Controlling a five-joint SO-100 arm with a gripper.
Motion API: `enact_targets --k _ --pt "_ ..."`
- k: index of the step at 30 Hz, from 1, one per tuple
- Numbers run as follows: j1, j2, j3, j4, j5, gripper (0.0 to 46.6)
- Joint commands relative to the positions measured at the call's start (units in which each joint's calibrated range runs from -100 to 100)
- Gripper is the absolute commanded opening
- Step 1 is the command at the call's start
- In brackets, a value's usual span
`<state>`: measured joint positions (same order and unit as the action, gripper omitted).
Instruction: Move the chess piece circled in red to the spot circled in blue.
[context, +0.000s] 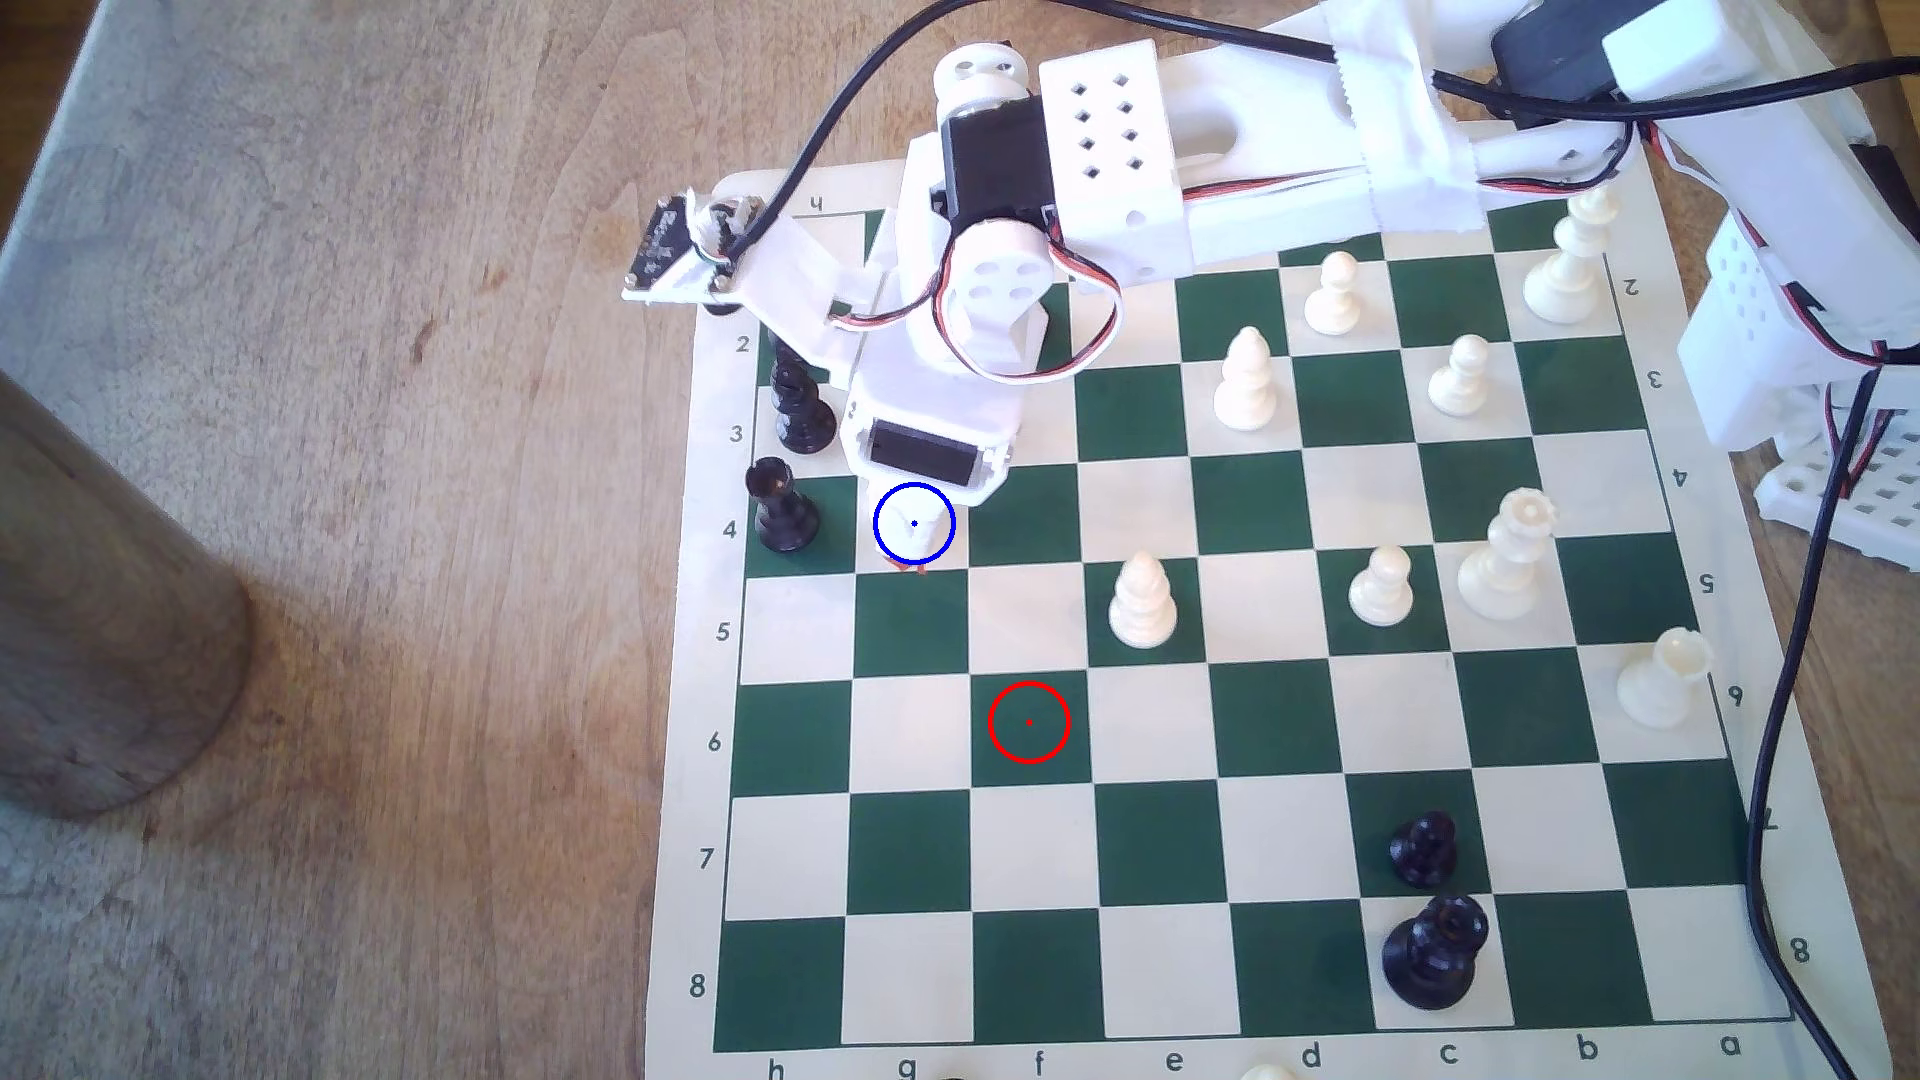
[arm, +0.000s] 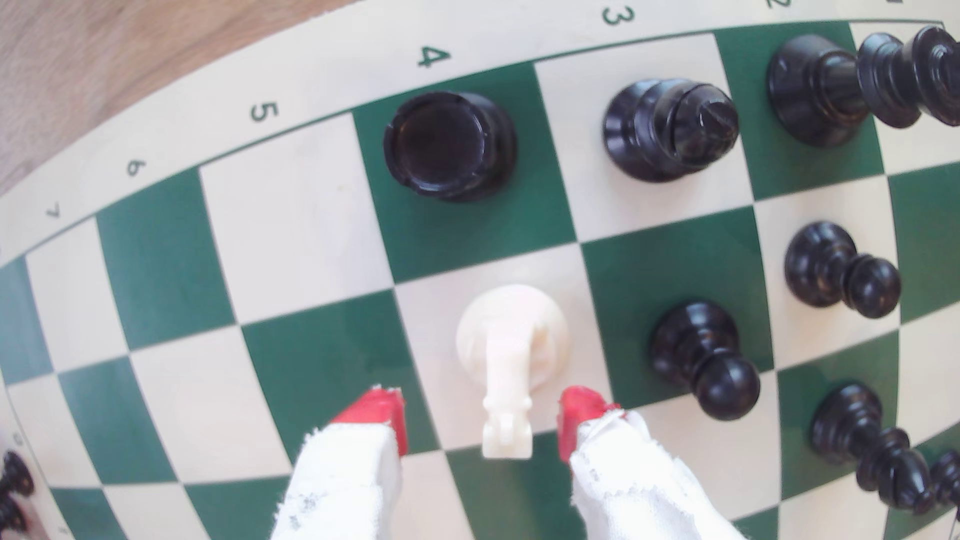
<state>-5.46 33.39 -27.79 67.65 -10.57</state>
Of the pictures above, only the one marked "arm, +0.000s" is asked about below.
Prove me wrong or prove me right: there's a cloth-wrapped red gripper finger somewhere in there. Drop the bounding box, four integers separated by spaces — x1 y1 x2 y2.
558 385 748 540
270 385 411 540

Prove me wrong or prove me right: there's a white rook circled blue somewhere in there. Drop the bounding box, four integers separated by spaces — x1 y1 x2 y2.
455 283 571 461

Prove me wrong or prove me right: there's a black pawn chess piece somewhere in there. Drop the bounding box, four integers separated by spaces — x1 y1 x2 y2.
648 300 762 422
783 220 903 320

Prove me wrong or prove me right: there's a black bishop chess piece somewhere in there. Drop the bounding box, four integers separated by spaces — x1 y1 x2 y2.
810 381 960 517
602 78 741 183

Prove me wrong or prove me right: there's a green and cream chess mat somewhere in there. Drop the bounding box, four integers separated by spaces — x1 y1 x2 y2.
0 0 960 540

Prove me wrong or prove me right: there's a black rook chess piece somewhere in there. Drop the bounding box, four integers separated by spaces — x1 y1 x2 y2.
383 90 519 202

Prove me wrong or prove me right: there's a black king chess piece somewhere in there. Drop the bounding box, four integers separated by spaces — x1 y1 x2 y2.
765 26 960 149

